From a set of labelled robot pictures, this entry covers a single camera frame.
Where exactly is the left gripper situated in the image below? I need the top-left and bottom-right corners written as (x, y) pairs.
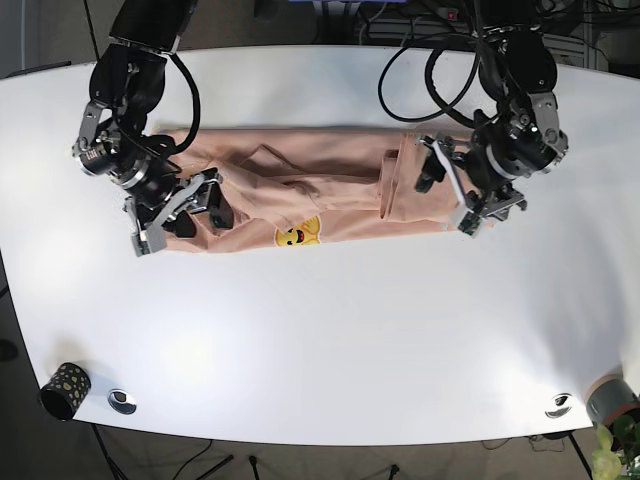
top-left (415, 133), bottom-right (528, 238)

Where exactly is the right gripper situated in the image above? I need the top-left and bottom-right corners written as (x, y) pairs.
top-left (123, 168), bottom-right (235, 257)

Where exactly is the salmon pink T-shirt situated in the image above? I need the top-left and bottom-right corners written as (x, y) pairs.
top-left (166, 129), bottom-right (459, 253)

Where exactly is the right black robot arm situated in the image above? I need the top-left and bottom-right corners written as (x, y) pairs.
top-left (72, 1), bottom-right (234, 256)

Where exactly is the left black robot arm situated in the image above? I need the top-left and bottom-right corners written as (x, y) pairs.
top-left (381, 1), bottom-right (568, 236)

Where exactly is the black gold-dotted cup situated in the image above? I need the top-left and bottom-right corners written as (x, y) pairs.
top-left (38, 362), bottom-right (92, 421)

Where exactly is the grey plant pot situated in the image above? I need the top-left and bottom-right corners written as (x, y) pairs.
top-left (585, 374), bottom-right (639, 427)

